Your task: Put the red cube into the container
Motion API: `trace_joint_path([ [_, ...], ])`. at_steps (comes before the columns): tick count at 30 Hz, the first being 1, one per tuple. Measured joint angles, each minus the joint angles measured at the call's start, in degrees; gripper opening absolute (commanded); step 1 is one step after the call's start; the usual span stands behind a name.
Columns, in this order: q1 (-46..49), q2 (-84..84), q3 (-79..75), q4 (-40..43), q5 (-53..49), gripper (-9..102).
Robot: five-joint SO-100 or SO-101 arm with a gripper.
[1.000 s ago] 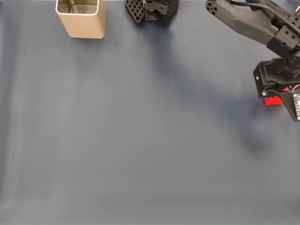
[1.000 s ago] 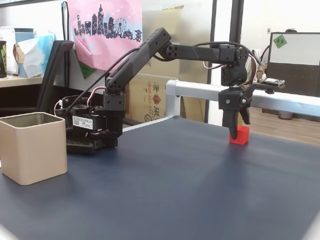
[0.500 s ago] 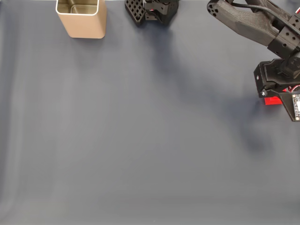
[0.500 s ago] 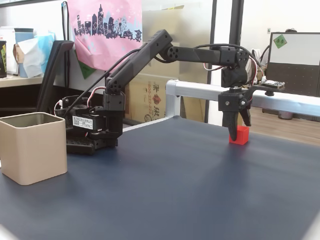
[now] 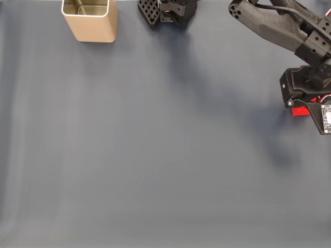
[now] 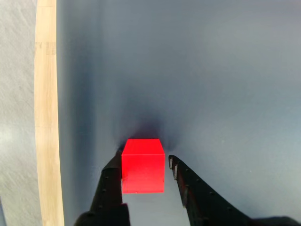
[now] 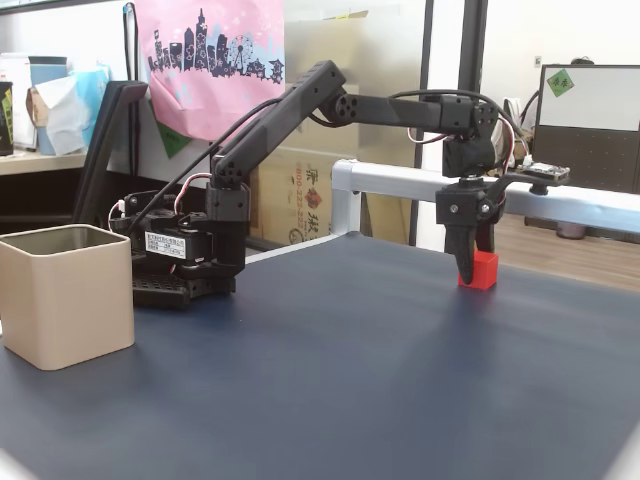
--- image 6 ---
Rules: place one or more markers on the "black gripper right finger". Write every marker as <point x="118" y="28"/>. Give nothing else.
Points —
<point x="202" y="202"/>

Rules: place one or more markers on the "red cube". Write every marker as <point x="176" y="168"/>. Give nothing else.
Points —
<point x="143" y="171"/>

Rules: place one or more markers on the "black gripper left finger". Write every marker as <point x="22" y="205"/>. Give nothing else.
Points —
<point x="108" y="188"/>

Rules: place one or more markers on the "grey-blue table mat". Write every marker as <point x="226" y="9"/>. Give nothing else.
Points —
<point x="188" y="70"/>

